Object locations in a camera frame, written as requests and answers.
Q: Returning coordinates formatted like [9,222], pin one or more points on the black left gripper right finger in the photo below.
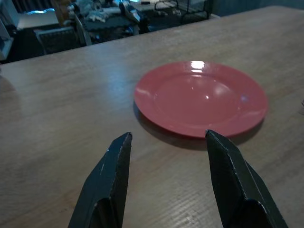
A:
[234,180]

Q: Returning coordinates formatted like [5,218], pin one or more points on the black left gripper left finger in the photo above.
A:
[105,180]

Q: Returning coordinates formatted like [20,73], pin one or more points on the red round plate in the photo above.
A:
[201,98]

